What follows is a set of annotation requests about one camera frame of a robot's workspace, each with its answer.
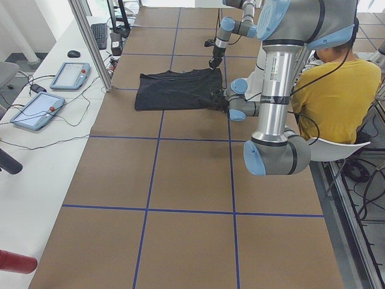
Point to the near blue teach pendant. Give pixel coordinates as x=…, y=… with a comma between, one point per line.
x=39, y=111

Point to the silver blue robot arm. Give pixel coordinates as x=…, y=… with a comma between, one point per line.
x=284, y=28
x=228, y=26

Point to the aluminium frame post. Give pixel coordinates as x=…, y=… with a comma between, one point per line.
x=84, y=27

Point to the person in yellow shirt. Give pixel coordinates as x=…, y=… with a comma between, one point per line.
x=333, y=98

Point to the black printed t-shirt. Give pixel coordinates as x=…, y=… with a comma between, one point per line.
x=169, y=90

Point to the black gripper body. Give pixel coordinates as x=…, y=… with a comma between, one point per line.
x=221, y=103
x=216, y=55

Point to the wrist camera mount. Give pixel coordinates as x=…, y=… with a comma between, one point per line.
x=209, y=42

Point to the red cylinder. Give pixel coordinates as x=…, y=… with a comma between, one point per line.
x=16, y=263

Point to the brown paper table cover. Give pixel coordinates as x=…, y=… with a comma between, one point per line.
x=164, y=200

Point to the black computer mouse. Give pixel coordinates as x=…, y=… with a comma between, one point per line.
x=73, y=54

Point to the white plastic chair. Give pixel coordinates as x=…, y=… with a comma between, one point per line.
x=326, y=151

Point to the black keyboard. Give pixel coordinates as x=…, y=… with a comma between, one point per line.
x=99, y=31

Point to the blue teach pendant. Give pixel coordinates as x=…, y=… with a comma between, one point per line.
x=39, y=111
x=70, y=76

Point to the black cylinder handle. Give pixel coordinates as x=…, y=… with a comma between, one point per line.
x=9, y=164

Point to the far blue teach pendant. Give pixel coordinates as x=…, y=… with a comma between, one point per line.
x=70, y=76

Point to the black power adapter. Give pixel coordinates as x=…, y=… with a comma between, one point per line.
x=116, y=44

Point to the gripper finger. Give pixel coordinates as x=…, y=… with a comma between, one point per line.
x=212, y=64

